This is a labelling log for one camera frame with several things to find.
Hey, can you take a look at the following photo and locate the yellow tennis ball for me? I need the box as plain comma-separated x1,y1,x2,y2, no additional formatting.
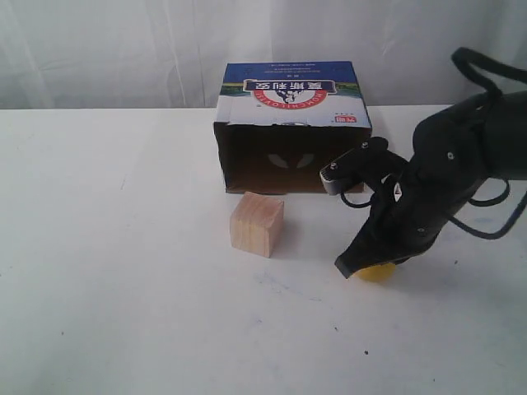
353,263,396,283

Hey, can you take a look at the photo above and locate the printed cardboard box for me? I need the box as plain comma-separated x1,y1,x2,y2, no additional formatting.
213,61,372,194

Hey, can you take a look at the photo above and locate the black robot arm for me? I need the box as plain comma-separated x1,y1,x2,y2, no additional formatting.
319,92,526,277

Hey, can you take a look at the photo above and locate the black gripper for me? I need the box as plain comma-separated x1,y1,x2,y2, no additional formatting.
319,107,493,278

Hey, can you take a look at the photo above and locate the light wooden cube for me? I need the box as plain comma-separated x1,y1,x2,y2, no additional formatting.
230,192,285,258

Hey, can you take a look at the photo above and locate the black cable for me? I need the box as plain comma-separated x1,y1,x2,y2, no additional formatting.
339,47,527,239

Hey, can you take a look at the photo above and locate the white backdrop curtain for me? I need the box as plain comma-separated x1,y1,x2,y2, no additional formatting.
1,1,526,109

